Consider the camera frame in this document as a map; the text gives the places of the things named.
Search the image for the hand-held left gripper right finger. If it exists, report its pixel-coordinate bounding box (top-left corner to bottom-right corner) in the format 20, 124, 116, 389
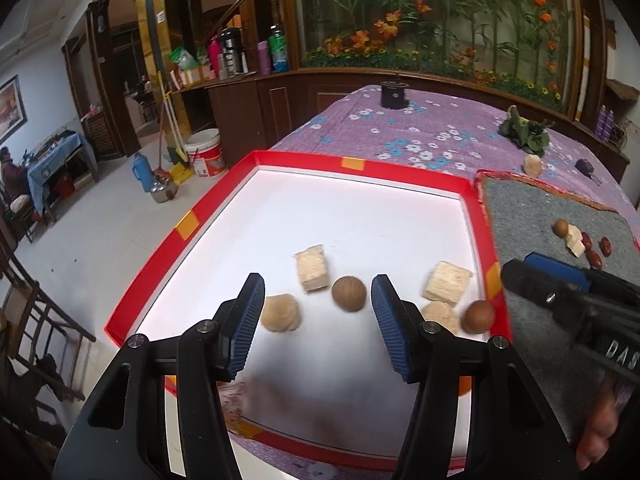
370, 274, 583, 480

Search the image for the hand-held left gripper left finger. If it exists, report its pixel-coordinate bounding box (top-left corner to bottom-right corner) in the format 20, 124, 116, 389
52, 272, 266, 480

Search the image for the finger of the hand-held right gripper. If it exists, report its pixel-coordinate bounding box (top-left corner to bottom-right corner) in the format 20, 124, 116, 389
501, 258, 590, 327
522, 252, 640, 307

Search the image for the red shallow box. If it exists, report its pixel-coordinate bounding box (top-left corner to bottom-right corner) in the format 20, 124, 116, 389
103, 150, 513, 473

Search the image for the person's right hand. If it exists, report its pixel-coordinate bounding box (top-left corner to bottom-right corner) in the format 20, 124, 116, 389
575, 375, 633, 471

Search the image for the pale wrinkled walnut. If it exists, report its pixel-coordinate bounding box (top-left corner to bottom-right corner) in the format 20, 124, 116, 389
260, 293, 303, 333
421, 301, 462, 335

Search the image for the grey felt mat red trim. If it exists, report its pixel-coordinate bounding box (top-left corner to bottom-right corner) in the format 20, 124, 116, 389
475, 169, 640, 441

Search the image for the black folding key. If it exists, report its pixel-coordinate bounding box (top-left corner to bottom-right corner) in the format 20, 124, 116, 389
575, 158, 603, 184

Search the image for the green leafy vegetable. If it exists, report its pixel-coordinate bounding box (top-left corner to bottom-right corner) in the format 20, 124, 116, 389
498, 105, 551, 155

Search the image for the metal kettle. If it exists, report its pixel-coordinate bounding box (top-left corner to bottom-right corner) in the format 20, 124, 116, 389
149, 172, 179, 204

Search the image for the white plastic bucket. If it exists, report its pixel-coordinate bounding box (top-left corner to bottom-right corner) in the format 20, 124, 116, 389
183, 128, 223, 178

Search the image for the purple floral tablecloth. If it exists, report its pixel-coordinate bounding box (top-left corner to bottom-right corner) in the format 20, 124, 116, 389
270, 84, 640, 480

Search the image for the blue thermos flask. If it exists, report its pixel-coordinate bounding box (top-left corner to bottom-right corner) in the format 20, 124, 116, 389
131, 152, 153, 193

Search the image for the dark wooden chair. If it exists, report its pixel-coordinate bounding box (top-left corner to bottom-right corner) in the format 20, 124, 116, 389
0, 240, 98, 401

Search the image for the table with blue cloth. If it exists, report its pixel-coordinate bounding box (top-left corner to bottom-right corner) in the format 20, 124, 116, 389
25, 131, 98, 211

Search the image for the small cardboard box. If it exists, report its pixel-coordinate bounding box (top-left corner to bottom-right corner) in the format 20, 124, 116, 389
176, 65, 217, 87

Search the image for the artificial flower display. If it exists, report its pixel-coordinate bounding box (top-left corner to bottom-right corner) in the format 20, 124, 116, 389
292, 0, 591, 121

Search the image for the steel thermos jug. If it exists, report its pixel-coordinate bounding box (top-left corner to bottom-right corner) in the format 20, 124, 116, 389
220, 27, 250, 77

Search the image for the green plastic bag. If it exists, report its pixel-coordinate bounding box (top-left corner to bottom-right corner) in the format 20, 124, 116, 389
167, 46, 201, 72

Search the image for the green plastic bottle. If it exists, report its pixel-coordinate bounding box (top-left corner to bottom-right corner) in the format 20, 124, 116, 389
267, 24, 290, 73

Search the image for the broom with pale handle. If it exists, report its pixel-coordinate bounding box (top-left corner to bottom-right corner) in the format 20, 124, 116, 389
157, 72, 196, 184

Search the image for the black mount block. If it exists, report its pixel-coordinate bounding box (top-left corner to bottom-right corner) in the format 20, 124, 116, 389
380, 80, 410, 109

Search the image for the framed wall picture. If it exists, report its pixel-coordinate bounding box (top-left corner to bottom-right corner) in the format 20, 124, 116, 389
0, 75, 28, 143

